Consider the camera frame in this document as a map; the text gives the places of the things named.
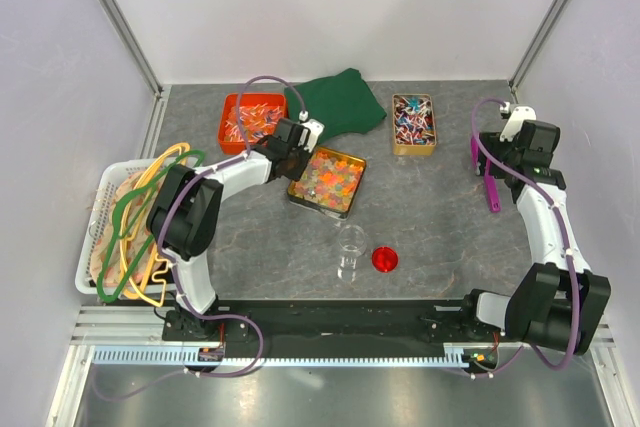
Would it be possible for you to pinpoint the clear glass jar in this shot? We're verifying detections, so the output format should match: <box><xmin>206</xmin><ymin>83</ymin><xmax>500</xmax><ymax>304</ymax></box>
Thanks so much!
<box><xmin>337</xmin><ymin>225</ymin><xmax>367</xmax><ymax>283</ymax></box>

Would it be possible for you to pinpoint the folded green cloth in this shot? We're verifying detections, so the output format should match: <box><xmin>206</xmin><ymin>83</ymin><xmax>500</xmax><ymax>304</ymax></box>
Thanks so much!
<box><xmin>294</xmin><ymin>68</ymin><xmax>386</xmax><ymax>144</ymax></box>

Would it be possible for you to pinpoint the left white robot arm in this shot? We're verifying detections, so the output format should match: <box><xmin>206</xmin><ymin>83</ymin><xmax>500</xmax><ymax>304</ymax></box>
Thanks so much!
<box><xmin>146</xmin><ymin>118</ymin><xmax>324</xmax><ymax>340</ymax></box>

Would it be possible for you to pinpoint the orange plastic candy box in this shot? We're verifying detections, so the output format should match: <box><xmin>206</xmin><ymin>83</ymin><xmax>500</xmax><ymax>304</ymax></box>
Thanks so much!
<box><xmin>218</xmin><ymin>93</ymin><xmax>288</xmax><ymax>155</ymax></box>

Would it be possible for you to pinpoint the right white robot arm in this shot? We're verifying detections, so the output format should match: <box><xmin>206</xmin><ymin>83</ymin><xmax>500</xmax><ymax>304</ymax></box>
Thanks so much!
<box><xmin>457</xmin><ymin>120</ymin><xmax>611</xmax><ymax>355</ymax></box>

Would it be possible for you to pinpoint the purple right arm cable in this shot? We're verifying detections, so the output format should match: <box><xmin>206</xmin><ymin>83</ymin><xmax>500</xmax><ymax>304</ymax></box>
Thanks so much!
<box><xmin>444</xmin><ymin>96</ymin><xmax>586</xmax><ymax>381</ymax></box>

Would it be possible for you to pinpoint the white plastic basket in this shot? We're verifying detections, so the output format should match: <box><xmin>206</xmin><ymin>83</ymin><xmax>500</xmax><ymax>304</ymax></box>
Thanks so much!
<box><xmin>75</xmin><ymin>159</ymin><xmax>173</xmax><ymax>298</ymax></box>

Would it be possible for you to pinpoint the gold tin with lollipops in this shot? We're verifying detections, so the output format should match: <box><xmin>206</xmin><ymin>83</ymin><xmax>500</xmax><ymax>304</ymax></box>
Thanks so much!
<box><xmin>392</xmin><ymin>94</ymin><xmax>437</xmax><ymax>156</ymax></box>

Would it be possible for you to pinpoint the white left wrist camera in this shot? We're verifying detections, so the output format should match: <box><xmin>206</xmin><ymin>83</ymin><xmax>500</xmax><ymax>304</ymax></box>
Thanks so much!
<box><xmin>299</xmin><ymin>111</ymin><xmax>324</xmax><ymax>152</ymax></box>

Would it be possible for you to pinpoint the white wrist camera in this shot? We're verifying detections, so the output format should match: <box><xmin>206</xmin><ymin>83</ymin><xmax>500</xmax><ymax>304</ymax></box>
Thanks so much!
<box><xmin>499</xmin><ymin>102</ymin><xmax>537</xmax><ymax>142</ymax></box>
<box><xmin>299</xmin><ymin>111</ymin><xmax>324</xmax><ymax>152</ymax></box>

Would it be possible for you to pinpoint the red jar lid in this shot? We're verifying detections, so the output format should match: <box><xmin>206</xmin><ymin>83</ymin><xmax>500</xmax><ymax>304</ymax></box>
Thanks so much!
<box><xmin>371</xmin><ymin>246</ymin><xmax>399</xmax><ymax>273</ymax></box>

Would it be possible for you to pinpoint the magenta plastic scoop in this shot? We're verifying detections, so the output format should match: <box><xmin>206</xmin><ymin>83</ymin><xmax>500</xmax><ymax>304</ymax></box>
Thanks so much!
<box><xmin>470</xmin><ymin>138</ymin><xmax>501</xmax><ymax>213</ymax></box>

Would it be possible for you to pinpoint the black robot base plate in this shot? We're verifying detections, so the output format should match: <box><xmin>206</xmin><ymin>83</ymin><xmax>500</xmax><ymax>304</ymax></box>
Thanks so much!
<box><xmin>162</xmin><ymin>299</ymin><xmax>507</xmax><ymax>344</ymax></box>

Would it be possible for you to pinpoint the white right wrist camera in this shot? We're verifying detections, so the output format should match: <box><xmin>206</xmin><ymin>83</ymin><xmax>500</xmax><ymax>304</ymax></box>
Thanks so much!
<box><xmin>499</xmin><ymin>102</ymin><xmax>537</xmax><ymax>142</ymax></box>

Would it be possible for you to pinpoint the blue slotted cable duct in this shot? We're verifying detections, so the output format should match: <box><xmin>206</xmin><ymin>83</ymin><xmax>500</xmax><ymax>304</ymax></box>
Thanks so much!
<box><xmin>92</xmin><ymin>344</ymin><xmax>496</xmax><ymax>366</ymax></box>

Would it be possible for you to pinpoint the gold tin with star candies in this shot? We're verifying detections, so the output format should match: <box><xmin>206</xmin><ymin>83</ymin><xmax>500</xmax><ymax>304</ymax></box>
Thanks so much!
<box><xmin>287</xmin><ymin>147</ymin><xmax>367</xmax><ymax>220</ymax></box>

